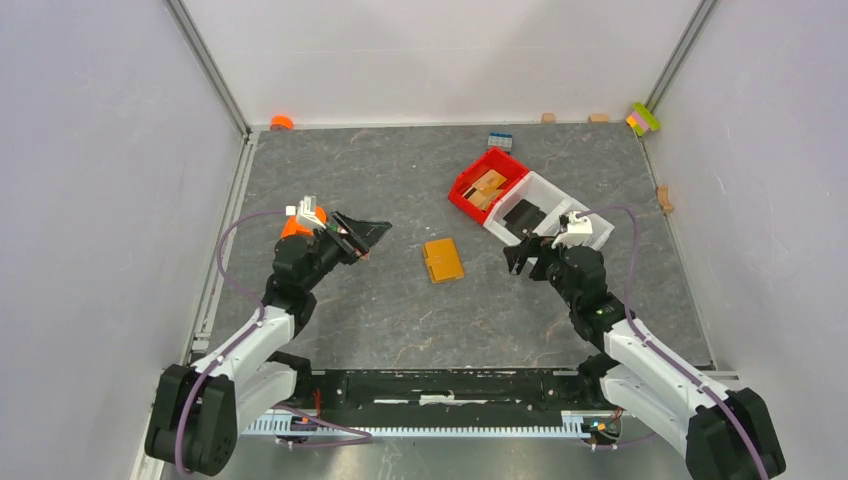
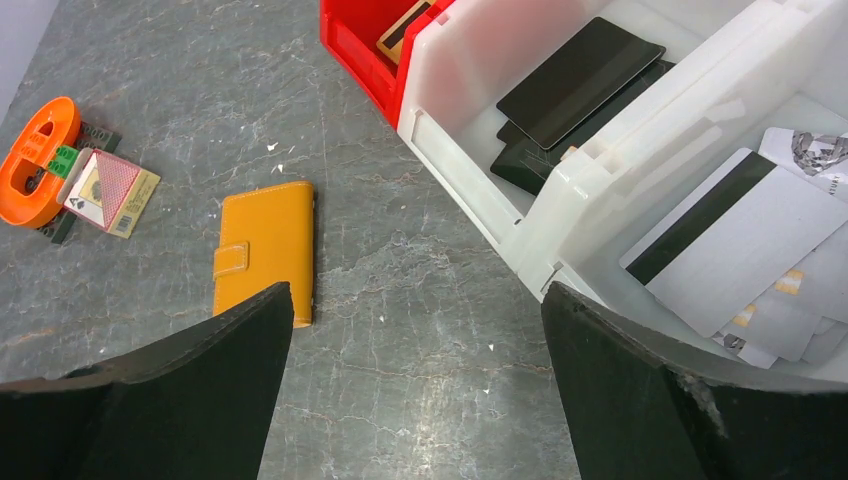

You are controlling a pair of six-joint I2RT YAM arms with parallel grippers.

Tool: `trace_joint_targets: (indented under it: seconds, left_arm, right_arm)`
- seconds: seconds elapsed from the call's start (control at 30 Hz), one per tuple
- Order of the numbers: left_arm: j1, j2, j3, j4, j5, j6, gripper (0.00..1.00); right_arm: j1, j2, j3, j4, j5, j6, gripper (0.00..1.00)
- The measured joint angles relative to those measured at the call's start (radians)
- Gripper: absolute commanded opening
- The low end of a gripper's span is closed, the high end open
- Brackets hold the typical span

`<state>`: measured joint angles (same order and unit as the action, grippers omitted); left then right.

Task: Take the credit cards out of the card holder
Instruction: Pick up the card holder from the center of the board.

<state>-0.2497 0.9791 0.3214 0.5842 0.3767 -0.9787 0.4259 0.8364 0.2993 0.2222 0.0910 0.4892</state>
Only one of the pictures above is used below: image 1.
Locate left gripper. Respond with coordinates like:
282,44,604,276
301,209,391,291

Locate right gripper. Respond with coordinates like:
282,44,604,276
503,232,581,309

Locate orange card holder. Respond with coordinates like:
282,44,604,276
422,238,465,284

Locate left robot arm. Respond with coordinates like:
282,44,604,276
144,211,392,476

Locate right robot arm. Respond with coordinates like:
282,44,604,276
503,235,787,479

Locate black wallet in bin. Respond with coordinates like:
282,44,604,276
503,199,546,240

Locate white bin near red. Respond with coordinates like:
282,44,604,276
483,171,576,246

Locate white bin far right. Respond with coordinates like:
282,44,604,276
533,199,614,250

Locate red plastic bin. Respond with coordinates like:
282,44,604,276
448,147,529,225

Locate blue lego brick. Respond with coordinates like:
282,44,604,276
487,132,513,153

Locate colourful block stack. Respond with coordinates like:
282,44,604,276
625,102,662,137

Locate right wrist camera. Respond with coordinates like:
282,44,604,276
551,211,593,249

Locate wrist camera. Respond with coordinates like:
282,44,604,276
551,211,593,249
285,195,326,231

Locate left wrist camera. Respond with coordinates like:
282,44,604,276
285,195,326,231

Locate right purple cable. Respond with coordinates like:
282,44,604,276
576,203,771,480

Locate purple cable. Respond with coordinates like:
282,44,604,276
173,209,374,478
576,203,771,480

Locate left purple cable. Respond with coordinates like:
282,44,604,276
173,209,374,478

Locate wooden block on rail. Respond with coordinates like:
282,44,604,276
656,185,675,215

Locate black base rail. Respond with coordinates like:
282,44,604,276
285,368,616,427

